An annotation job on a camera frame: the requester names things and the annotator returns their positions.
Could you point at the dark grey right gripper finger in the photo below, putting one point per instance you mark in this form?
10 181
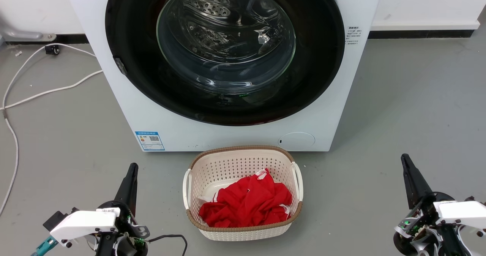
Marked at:
414 184

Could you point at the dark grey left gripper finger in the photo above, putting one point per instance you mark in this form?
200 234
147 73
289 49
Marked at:
129 187

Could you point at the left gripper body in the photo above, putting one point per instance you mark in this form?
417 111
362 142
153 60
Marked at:
85 223

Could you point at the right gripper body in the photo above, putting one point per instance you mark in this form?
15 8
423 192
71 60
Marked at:
455 214

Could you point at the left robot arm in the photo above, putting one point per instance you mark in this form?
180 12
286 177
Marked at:
44 245

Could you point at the white front-load washing machine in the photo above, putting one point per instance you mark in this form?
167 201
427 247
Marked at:
228 138

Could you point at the black round glass washer door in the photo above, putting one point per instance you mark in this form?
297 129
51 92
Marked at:
131 24

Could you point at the blue energy label sticker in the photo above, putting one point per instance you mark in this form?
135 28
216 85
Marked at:
150 141

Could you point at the cream plastic laundry basket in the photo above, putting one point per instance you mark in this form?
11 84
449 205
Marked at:
231 159

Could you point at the red garment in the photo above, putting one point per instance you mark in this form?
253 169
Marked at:
246 203

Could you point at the round white filter cover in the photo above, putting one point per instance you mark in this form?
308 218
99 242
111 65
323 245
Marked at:
297 140

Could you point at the small black caster wheel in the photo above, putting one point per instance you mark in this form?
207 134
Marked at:
52 49

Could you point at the small text sticker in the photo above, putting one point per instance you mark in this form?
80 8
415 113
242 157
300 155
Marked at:
354 36

